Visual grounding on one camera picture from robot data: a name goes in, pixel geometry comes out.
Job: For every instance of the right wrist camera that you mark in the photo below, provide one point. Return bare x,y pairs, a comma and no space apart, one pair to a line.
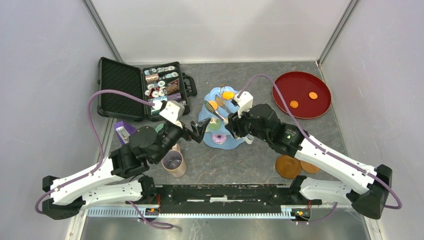
244,101

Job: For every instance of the black open case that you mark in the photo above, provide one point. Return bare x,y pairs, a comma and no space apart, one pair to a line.
154,84

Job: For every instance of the light wooden coaster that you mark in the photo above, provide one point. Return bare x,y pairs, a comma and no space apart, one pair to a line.
308,167

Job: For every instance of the purple box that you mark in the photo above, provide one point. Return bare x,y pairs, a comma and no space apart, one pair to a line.
123,130

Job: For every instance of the small orange cookie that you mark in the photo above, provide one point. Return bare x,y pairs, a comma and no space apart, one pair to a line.
313,95

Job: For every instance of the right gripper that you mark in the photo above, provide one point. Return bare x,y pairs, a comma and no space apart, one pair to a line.
234,124

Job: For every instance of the green cupcake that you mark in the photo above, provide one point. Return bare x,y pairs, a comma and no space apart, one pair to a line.
214,124

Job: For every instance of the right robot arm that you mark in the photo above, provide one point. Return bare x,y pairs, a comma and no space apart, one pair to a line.
364,186

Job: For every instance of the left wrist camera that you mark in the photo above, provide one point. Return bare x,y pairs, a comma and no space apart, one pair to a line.
172,112

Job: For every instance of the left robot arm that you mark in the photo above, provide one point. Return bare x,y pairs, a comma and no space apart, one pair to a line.
96,185

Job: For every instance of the red round tray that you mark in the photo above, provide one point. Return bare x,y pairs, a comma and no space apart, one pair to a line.
295,86

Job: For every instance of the orange round cookie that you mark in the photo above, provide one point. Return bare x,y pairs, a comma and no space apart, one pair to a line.
213,104

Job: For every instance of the pink frosted donut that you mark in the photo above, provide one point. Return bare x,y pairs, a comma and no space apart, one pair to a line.
219,139

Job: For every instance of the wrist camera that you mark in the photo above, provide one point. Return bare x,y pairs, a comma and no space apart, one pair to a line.
244,101
172,112

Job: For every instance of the orange chip cookie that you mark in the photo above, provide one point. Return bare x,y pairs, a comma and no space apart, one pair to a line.
294,104

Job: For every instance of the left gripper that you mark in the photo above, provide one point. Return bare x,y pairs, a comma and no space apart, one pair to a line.
200,127

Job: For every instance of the blue three-tier cake stand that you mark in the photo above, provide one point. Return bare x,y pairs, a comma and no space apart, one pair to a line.
231,142

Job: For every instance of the green teacup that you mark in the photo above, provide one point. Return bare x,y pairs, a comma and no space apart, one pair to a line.
159,127

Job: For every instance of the dark wooden coaster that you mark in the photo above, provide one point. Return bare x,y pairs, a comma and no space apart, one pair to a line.
288,167

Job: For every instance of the metal tongs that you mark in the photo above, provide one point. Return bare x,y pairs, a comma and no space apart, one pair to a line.
222,112

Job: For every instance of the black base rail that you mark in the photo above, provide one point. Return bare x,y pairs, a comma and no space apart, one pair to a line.
223,200

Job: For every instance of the pink mug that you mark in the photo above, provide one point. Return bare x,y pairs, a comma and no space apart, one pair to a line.
174,163

